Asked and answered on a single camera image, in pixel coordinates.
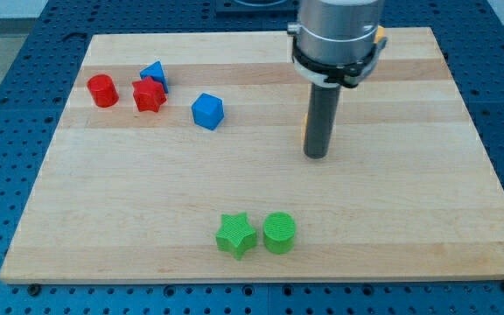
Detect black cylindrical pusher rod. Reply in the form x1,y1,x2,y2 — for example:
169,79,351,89
303,83,341,159

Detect yellow hexagon block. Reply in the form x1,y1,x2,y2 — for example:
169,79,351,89
301,113,308,142

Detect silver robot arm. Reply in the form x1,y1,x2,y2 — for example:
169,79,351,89
287,0,387,159

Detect yellow heart block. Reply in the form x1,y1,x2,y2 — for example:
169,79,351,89
374,25,385,44

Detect green cylinder block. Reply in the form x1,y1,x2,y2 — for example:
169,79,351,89
263,212,296,255

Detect blue cube block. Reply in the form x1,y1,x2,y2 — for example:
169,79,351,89
192,93,224,130

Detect green star block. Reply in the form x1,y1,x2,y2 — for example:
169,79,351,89
215,213,257,261

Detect wooden board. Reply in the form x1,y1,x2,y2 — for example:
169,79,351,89
0,28,504,284

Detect red star block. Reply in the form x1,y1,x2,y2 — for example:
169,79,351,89
132,77,167,112

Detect blue triangle block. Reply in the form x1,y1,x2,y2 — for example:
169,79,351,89
139,60,169,94

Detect red cylinder block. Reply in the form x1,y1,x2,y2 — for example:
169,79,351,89
87,74,119,108

